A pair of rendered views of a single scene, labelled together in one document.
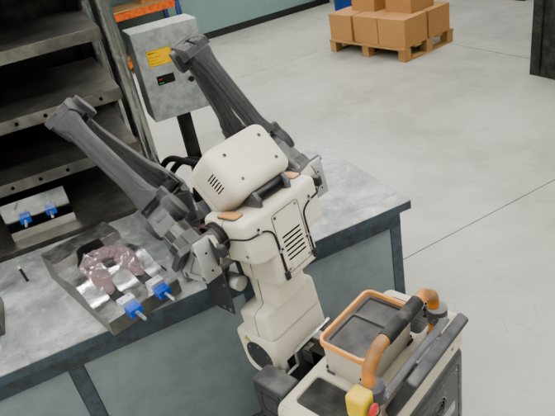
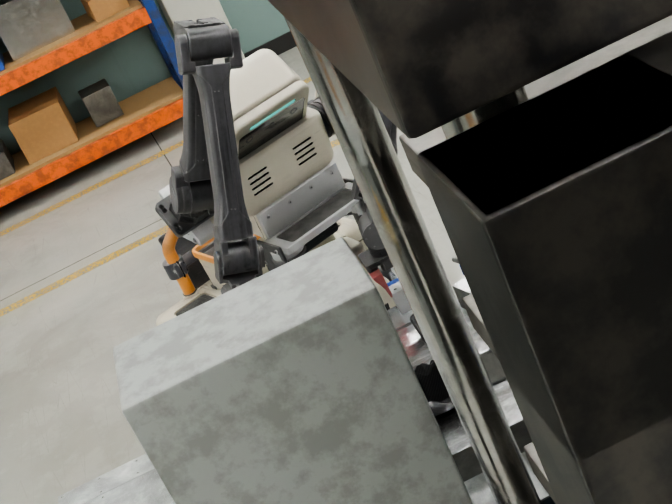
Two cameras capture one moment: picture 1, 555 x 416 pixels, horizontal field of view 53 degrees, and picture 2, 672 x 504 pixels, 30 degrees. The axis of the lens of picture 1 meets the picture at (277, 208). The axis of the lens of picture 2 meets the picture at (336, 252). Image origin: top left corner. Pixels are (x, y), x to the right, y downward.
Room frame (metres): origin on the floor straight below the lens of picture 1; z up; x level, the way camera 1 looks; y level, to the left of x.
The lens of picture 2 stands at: (3.73, 0.84, 2.07)
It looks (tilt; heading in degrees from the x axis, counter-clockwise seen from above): 25 degrees down; 197
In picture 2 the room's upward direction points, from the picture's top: 25 degrees counter-clockwise
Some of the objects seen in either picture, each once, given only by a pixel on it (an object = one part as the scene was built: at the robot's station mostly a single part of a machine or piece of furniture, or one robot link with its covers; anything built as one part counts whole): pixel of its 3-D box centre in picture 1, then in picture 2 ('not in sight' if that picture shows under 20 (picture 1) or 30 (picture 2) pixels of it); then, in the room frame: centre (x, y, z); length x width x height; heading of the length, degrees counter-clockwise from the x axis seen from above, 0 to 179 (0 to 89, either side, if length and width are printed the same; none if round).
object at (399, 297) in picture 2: not in sight; (399, 286); (1.55, 0.28, 0.91); 0.13 x 0.05 x 0.05; 20
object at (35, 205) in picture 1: (34, 191); not in sight; (2.39, 1.10, 0.87); 0.50 x 0.27 x 0.17; 20
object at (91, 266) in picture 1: (106, 262); not in sight; (1.62, 0.62, 0.90); 0.26 x 0.18 x 0.08; 37
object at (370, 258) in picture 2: (187, 213); (381, 241); (1.59, 0.29, 1.04); 0.10 x 0.07 x 0.07; 110
